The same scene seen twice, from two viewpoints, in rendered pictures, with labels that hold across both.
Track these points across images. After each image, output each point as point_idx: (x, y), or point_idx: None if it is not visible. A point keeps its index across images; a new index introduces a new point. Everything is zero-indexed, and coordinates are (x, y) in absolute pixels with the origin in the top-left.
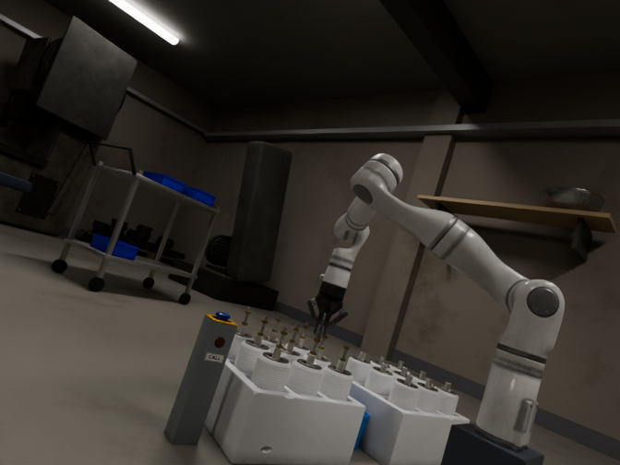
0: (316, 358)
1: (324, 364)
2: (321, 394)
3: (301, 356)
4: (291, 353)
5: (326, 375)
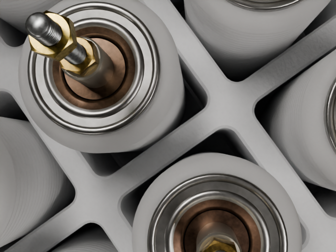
0: (257, 9)
1: (305, 21)
2: (299, 201)
3: (167, 74)
4: (107, 133)
5: (316, 169)
